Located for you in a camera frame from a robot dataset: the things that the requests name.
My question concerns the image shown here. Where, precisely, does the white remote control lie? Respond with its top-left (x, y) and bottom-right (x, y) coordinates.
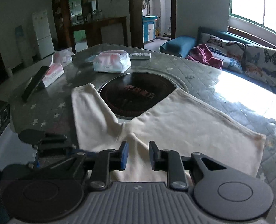
top-left (129, 53), bottom-right (151, 60)

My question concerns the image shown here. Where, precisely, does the cream knit garment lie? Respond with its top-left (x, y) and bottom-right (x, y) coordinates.
top-left (72, 83), bottom-right (266, 182)

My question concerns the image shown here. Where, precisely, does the dark wooden shelf unit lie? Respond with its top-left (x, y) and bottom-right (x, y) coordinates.
top-left (51, 0), bottom-right (130, 51)

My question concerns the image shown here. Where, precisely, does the black round induction cooktop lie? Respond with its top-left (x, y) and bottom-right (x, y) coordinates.
top-left (99, 72), bottom-right (177, 119)

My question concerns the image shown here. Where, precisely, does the white refrigerator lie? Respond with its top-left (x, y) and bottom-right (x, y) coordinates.
top-left (32, 10), bottom-right (54, 59)

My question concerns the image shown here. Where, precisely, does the pink tissue box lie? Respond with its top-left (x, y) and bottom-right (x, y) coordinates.
top-left (42, 63), bottom-right (64, 88)

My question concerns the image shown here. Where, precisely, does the black smartphone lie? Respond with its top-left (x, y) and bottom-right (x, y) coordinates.
top-left (21, 66), bottom-right (50, 102)

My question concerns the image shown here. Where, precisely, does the pink cloth on sofa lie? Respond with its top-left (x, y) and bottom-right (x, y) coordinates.
top-left (186, 44), bottom-right (223, 70)

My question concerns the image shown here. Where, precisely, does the white plastic bag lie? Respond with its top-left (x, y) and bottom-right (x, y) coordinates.
top-left (53, 50), bottom-right (75, 67)

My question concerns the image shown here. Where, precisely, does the blue white cabinet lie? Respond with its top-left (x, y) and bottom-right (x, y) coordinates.
top-left (142, 16), bottom-right (158, 43)

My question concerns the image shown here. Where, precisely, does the butterfly print cushion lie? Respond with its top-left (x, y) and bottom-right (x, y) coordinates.
top-left (199, 33), bottom-right (245, 73)
top-left (244, 44), bottom-right (276, 87)

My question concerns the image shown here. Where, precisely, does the soft tissue pack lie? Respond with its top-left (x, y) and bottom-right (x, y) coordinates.
top-left (93, 50), bottom-right (131, 73)

